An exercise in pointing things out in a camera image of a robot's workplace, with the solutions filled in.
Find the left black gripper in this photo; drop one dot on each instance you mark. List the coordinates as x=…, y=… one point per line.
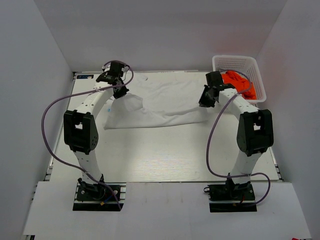
x=120, y=90

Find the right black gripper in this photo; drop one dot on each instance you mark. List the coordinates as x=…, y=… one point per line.
x=207, y=95

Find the white t shirt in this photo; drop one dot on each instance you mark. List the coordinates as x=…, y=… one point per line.
x=157, y=100

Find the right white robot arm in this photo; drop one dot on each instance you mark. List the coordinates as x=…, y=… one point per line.
x=255, y=126

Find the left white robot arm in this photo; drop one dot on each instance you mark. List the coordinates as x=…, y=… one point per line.
x=80, y=129

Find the blue table label sticker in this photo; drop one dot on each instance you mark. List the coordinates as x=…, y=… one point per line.
x=85, y=76

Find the orange t shirt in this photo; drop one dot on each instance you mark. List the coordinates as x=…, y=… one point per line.
x=241, y=83

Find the white plastic basket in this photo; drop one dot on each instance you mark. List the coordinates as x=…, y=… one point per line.
x=246, y=65

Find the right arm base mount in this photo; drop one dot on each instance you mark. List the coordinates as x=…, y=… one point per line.
x=231, y=198

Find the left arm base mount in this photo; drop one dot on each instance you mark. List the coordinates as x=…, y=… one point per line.
x=98, y=198

